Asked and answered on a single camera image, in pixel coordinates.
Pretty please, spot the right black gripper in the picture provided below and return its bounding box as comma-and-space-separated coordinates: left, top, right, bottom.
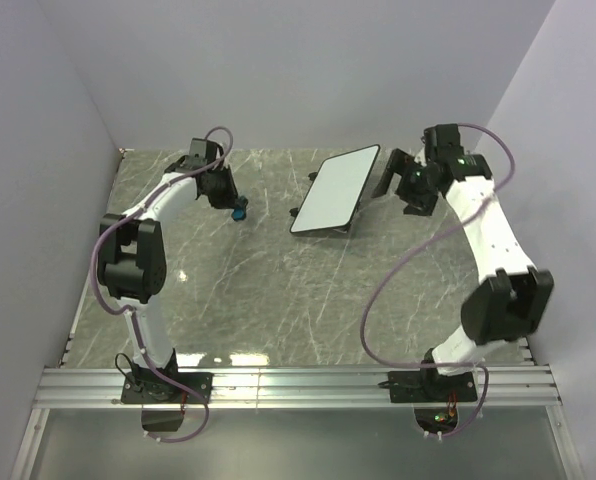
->
370, 148, 438, 217

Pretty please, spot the blue whiteboard eraser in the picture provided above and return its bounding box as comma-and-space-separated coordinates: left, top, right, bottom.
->
231, 196, 248, 222

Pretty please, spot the small white whiteboard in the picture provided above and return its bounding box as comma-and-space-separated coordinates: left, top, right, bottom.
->
289, 144, 381, 235

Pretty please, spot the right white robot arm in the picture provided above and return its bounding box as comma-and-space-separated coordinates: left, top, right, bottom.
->
372, 123, 554, 400

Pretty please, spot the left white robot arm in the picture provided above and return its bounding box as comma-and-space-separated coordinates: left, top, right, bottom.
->
89, 135, 248, 402

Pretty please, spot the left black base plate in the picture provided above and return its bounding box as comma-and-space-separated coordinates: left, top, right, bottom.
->
120, 372, 213, 405

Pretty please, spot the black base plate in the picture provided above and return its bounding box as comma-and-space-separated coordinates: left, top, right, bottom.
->
378, 369, 478, 404
120, 372, 213, 405

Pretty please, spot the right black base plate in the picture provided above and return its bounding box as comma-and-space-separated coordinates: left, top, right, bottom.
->
378, 369, 478, 404

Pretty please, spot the aluminium mounting rail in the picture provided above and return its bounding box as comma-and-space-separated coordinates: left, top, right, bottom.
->
32, 364, 562, 409

